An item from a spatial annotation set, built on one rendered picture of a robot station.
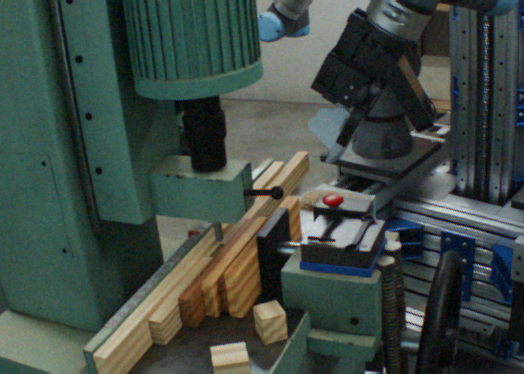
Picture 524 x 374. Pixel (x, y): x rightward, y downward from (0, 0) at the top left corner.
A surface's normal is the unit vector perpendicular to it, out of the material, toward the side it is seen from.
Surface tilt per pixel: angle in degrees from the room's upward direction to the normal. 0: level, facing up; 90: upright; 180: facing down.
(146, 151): 90
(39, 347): 0
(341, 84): 91
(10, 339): 0
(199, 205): 90
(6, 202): 90
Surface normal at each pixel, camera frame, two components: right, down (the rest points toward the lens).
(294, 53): -0.43, 0.41
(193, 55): 0.06, 0.41
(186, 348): -0.09, -0.90
